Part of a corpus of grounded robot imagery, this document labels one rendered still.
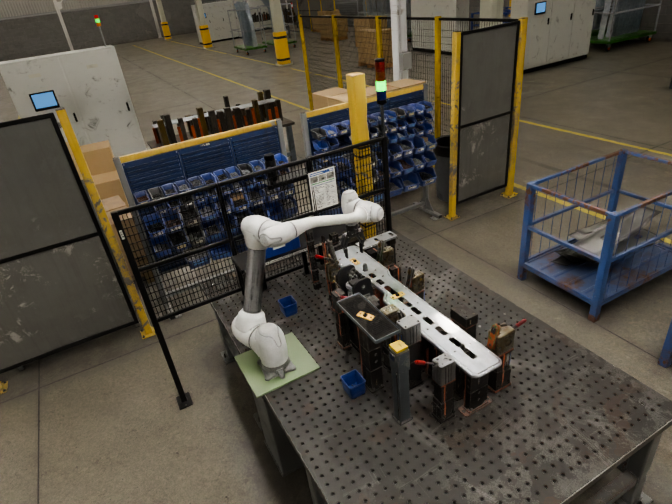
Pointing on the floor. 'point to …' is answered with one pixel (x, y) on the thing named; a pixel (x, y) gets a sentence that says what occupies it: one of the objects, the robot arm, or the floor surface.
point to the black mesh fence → (242, 236)
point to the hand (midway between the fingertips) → (353, 252)
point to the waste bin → (442, 167)
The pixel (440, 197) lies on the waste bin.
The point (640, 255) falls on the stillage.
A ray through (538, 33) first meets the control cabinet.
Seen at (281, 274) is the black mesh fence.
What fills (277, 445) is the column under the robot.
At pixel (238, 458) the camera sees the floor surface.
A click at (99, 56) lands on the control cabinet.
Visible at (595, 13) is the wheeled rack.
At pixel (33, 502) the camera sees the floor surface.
